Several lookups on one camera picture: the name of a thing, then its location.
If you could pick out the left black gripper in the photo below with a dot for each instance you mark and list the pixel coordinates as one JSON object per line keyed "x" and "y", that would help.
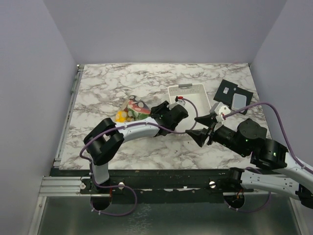
{"x": 164, "y": 106}

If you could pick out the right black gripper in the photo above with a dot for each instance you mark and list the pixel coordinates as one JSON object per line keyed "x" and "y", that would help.
{"x": 199, "y": 135}

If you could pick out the white perforated plastic basket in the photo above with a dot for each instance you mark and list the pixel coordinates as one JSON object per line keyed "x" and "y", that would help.
{"x": 196, "y": 93}

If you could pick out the red watermelon slice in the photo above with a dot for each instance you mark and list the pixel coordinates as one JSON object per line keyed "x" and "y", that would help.
{"x": 139, "y": 107}

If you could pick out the clear dotted zip bag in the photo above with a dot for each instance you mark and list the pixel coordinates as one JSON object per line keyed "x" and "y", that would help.
{"x": 136, "y": 116}

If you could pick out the yellow bell pepper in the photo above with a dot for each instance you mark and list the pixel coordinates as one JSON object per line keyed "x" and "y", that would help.
{"x": 123, "y": 116}

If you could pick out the purple eggplant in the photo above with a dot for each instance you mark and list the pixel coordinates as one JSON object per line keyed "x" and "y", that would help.
{"x": 134, "y": 98}

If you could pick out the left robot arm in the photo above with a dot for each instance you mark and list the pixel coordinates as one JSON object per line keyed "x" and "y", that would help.
{"x": 103, "y": 142}

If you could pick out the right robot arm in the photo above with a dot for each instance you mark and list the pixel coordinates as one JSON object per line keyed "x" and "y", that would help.
{"x": 296, "y": 182}

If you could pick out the black square mat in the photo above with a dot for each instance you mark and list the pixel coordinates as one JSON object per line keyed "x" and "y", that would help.
{"x": 227, "y": 89}

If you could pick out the grey rectangular pad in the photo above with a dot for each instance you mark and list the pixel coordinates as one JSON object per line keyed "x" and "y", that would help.
{"x": 238, "y": 102}

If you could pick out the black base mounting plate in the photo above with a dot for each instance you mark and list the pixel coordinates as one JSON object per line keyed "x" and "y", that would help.
{"x": 177, "y": 186}

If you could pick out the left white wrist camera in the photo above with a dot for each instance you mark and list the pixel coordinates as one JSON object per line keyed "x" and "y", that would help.
{"x": 179, "y": 100}

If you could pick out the aluminium side rail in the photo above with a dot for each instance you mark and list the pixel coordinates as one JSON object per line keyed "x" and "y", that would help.
{"x": 74, "y": 92}

